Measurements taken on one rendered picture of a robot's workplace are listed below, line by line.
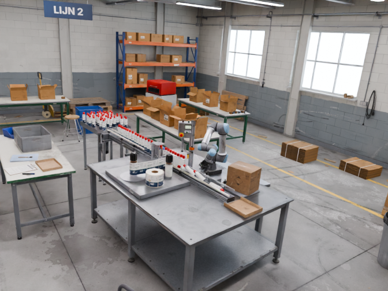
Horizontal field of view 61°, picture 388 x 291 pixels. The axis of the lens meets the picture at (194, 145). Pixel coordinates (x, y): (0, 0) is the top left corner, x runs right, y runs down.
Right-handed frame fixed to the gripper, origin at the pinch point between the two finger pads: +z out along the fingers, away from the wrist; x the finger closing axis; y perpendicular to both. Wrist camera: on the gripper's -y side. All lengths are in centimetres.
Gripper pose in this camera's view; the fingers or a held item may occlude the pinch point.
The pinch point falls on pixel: (201, 171)
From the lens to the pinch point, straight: 381.3
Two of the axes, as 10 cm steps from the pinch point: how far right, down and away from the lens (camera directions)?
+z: -3.8, 6.8, 6.3
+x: 5.2, 7.1, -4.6
